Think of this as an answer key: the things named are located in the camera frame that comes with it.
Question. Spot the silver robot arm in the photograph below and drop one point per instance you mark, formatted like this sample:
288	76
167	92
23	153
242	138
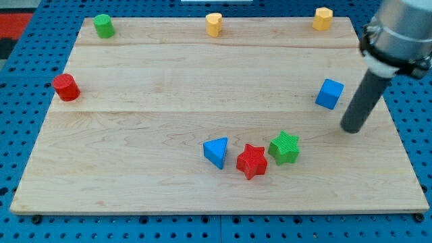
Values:
397	40

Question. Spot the blue cube block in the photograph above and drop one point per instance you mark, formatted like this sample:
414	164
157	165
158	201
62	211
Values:
329	94

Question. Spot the blue triangle block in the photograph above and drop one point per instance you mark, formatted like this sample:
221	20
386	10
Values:
215	151

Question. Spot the red star block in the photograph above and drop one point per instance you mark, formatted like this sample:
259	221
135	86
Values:
252	161

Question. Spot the wooden board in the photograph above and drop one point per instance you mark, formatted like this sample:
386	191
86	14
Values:
152	94

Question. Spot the green star block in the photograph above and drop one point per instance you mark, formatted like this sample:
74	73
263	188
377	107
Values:
284	148

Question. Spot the yellow heart block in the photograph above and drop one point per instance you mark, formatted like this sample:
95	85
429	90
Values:
213	24

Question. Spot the green cylinder block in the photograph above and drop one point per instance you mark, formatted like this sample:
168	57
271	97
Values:
103	26

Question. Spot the yellow hexagon block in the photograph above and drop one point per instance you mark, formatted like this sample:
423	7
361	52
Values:
322	19

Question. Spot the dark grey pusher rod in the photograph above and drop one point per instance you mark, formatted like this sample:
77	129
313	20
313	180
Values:
367	95

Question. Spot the red cylinder block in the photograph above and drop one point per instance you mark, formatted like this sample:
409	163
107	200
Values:
66	87

